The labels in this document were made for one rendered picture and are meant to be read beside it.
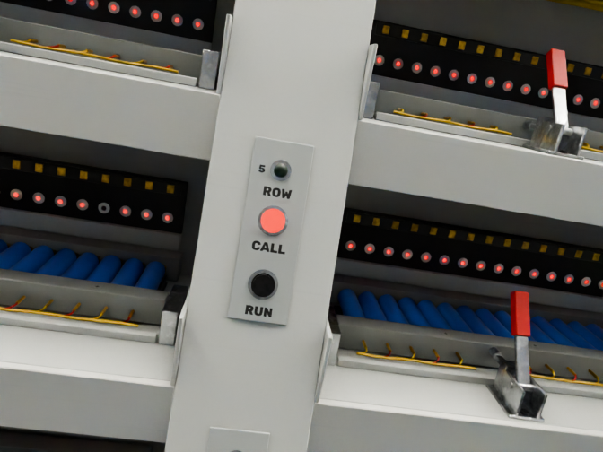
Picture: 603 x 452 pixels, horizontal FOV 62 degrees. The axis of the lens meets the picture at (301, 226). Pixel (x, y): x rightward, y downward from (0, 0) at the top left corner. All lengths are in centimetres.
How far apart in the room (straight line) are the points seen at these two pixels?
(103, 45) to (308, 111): 18
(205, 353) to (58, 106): 19
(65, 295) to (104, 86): 17
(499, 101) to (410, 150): 24
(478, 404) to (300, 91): 26
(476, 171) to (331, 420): 20
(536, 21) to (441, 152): 33
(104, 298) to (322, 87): 23
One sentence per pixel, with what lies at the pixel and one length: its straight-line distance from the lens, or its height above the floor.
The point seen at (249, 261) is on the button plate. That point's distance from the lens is 34.
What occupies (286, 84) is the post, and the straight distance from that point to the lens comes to 35.
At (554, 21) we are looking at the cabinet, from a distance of 68.
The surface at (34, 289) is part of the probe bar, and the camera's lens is 44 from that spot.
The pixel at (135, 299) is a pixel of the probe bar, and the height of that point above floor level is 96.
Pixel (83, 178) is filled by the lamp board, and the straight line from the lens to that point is 52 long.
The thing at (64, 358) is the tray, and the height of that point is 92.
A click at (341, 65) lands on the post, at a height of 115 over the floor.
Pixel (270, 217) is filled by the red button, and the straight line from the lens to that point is 33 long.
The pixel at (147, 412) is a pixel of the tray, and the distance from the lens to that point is 37.
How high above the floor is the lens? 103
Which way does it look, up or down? 1 degrees up
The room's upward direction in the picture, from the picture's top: 9 degrees clockwise
